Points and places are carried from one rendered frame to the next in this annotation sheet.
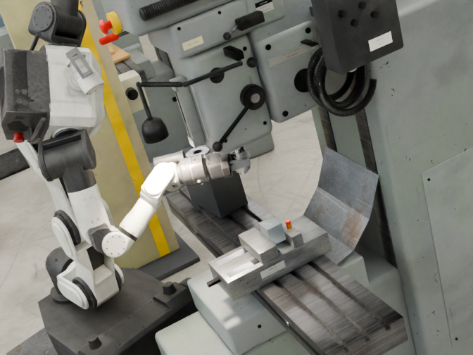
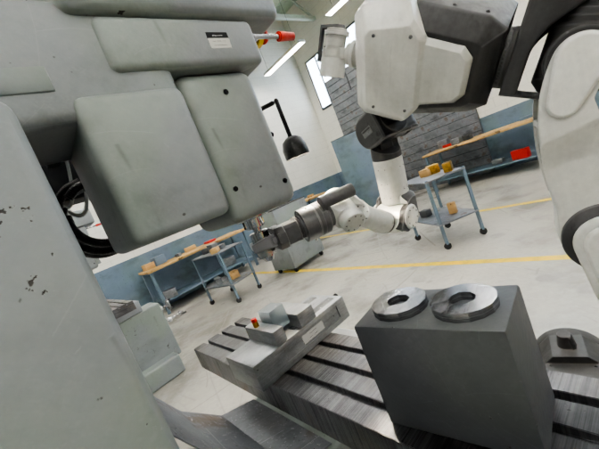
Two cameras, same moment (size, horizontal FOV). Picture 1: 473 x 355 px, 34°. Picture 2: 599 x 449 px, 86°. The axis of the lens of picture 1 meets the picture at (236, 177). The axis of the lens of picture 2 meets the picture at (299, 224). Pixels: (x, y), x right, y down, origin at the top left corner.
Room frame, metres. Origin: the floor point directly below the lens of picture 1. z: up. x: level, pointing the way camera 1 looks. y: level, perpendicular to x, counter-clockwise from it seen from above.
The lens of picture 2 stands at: (2.93, -0.20, 1.34)
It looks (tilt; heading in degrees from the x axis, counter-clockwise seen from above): 7 degrees down; 160
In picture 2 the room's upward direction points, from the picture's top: 22 degrees counter-clockwise
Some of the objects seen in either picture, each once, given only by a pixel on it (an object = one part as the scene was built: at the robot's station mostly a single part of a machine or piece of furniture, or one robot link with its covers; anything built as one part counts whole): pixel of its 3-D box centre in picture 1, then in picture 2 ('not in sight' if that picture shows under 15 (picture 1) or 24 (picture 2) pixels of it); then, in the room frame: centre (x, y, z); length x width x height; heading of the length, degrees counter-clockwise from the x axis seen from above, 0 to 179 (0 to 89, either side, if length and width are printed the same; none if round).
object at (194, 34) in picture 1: (212, 15); (173, 71); (2.15, -0.07, 1.68); 0.34 x 0.24 x 0.10; 108
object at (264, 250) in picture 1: (258, 245); (291, 314); (2.03, 0.00, 1.00); 0.15 x 0.06 x 0.04; 18
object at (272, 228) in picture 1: (272, 231); (273, 316); (2.05, -0.06, 1.02); 0.06 x 0.05 x 0.06; 18
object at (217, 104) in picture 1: (220, 89); (224, 155); (2.14, -0.03, 1.47); 0.21 x 0.19 x 0.32; 18
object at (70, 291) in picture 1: (91, 281); not in sight; (2.65, 0.66, 0.68); 0.21 x 0.20 x 0.13; 34
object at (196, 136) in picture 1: (188, 111); not in sight; (2.11, 0.08, 1.45); 0.04 x 0.04 x 0.21; 18
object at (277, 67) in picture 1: (276, 65); (145, 176); (2.20, -0.21, 1.47); 0.24 x 0.19 x 0.26; 18
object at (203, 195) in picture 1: (211, 179); (447, 355); (2.54, 0.09, 1.01); 0.22 x 0.12 x 0.20; 26
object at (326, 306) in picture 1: (263, 253); (325, 374); (2.18, -0.01, 0.87); 1.24 x 0.23 x 0.08; 18
